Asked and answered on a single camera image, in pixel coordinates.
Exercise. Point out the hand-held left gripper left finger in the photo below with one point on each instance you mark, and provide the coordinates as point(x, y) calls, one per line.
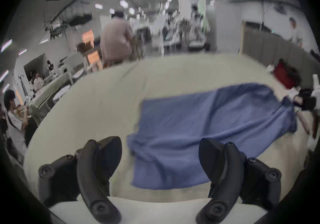
point(87, 175)

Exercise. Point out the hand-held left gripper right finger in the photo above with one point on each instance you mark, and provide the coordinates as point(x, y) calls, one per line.
point(225, 175)

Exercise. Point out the table with pale green cloth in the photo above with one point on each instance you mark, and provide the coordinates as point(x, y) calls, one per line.
point(47, 90)

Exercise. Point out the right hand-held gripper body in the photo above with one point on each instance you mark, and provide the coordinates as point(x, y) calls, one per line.
point(309, 100)

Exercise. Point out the bed with beige sheet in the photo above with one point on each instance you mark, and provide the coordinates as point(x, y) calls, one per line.
point(95, 108)

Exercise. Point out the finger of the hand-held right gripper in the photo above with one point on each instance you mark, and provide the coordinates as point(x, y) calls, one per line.
point(296, 100)

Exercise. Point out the blue garment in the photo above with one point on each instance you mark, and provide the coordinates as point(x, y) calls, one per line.
point(205, 128)

